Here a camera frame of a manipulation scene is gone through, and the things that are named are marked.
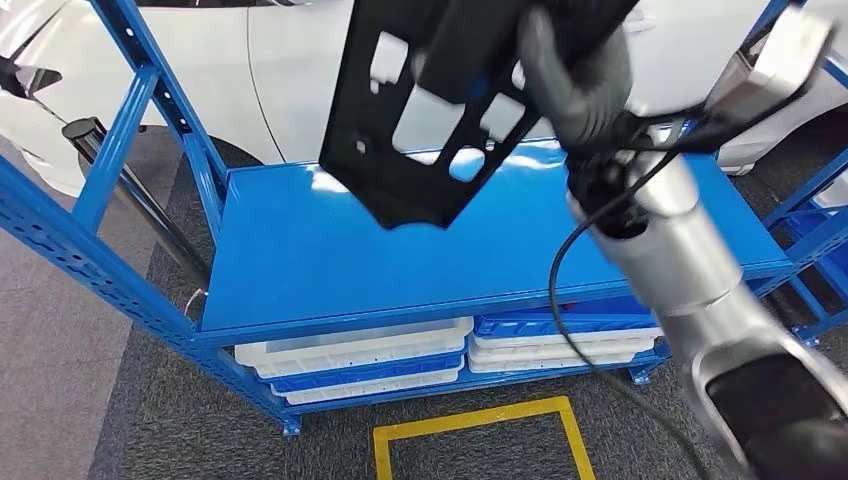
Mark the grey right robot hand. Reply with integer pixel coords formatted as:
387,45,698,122
519,6,634,147

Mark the black plastic panel part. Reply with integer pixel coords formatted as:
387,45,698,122
319,0,641,232

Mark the blue metal shelf rack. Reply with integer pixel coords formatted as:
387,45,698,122
0,0,848,439

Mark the blue plastic bin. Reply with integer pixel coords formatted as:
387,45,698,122
473,296,657,339

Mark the white flat plastic tray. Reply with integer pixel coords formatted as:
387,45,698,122
473,326,664,350
274,367,463,407
467,337,657,364
467,354,641,374

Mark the white car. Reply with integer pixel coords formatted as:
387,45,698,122
0,0,848,200

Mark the large white plastic tray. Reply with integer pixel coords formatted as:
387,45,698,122
235,316,474,380

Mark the yellow floor tape square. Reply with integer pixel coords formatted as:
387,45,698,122
372,396,598,480

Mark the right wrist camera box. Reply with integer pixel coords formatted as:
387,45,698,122
705,6,836,127

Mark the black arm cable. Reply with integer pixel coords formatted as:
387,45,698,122
548,66,823,480

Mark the blue wheeled cart frame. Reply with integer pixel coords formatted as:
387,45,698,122
768,192,848,346

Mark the stanchion post with chrome base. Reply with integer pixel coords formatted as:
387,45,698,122
61,117,213,286

